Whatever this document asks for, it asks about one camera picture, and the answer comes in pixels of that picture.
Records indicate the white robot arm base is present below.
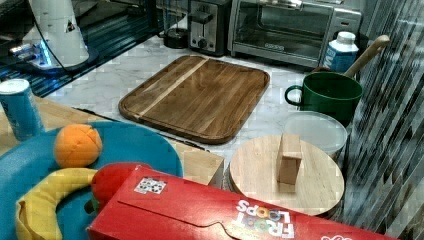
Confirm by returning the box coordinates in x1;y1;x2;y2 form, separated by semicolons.
9;0;97;73

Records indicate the wooden cutting board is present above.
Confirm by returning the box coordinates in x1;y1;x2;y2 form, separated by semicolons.
118;55;270;144

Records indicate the glass jar with wooden lid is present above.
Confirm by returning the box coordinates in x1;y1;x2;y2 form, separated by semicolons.
225;134;344;218

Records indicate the blue plate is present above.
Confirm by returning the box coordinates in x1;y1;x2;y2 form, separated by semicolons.
0;122;183;240

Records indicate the silver two-slot toaster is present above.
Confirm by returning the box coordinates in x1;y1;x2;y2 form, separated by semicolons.
188;0;232;56

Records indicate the red Froot Loops box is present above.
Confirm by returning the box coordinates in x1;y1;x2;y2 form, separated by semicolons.
87;166;396;240

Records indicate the glass jar with clear lid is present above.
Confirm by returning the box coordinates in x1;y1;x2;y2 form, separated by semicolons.
283;111;348;160

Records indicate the black glass French press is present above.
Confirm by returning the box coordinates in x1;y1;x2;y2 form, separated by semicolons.
162;0;188;49

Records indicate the plush red apple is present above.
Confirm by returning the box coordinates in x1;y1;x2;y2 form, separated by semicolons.
91;162;150;212

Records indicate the stainless steel toaster oven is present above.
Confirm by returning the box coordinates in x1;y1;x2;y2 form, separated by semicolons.
228;0;363;68

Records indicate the green mug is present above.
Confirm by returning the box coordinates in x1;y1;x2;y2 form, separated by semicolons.
284;72;363;127

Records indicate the plush orange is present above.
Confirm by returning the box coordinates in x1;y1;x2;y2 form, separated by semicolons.
53;124;103;168

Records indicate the blue white-capped bottle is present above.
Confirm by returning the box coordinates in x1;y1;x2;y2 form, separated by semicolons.
323;31;359;72

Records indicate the wooden spoon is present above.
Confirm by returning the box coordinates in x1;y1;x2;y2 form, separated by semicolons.
344;35;390;77

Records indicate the blue can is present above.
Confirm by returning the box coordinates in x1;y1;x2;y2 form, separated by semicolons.
0;79;44;141

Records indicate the plush banana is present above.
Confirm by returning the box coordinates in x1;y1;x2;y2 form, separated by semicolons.
15;168;97;240

